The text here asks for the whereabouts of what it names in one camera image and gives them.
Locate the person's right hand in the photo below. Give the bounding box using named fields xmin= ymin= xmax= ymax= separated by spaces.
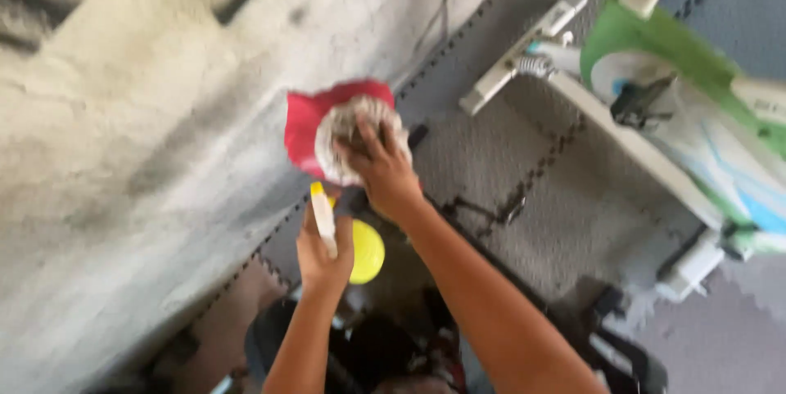
xmin=334 ymin=115 xmax=426 ymax=224

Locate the yellow spray bottle white nozzle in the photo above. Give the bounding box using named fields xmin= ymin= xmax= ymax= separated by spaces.
xmin=309 ymin=182 xmax=386 ymax=286

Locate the person's left hand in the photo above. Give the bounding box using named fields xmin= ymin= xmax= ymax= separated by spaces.
xmin=296 ymin=204 xmax=356 ymax=298

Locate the person's dark clothed body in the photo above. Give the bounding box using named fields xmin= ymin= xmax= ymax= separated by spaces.
xmin=244 ymin=286 xmax=470 ymax=394

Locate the green and white exercise bike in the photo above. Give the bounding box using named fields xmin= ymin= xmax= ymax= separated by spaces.
xmin=459 ymin=0 xmax=786 ymax=306

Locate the white stringy mop head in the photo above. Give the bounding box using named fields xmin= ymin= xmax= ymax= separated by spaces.
xmin=314 ymin=95 xmax=413 ymax=187

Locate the black equipment frame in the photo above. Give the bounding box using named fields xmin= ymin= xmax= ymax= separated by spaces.
xmin=580 ymin=286 xmax=669 ymax=394

